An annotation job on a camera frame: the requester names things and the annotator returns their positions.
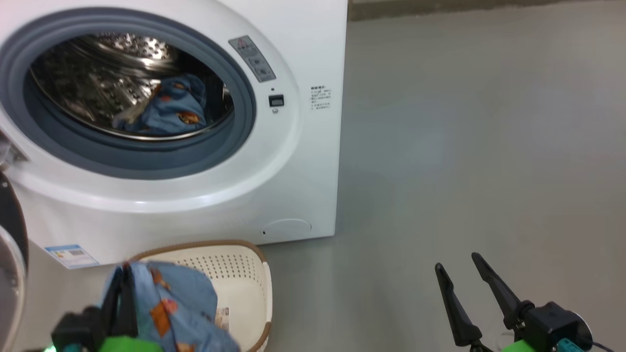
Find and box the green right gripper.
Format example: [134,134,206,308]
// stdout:
[435,252,541,352]

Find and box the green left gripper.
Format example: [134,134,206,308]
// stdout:
[98,264,164,352]

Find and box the blue patterned garment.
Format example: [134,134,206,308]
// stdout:
[112,73,208,136]
[117,262,240,352]

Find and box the washing machine glass door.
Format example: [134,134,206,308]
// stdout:
[0,171,29,352]

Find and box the white front-load washing machine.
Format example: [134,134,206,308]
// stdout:
[0,0,349,269]

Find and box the stainless steel washing machine drum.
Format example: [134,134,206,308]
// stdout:
[29,32,234,141]

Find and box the blue energy label sticker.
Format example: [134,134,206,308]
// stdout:
[44,244,100,269]

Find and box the cream perforated laundry basket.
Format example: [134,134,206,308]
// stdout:
[126,240,273,352]

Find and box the round white filter cover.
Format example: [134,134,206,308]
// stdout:
[261,219,312,240]

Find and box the small printed text label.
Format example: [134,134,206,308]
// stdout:
[310,86,333,111]

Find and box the grey warning label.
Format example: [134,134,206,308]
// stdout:
[228,35,277,83]

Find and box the teal cable connector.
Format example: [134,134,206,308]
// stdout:
[555,337,585,352]

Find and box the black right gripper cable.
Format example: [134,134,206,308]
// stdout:
[577,335,614,352]

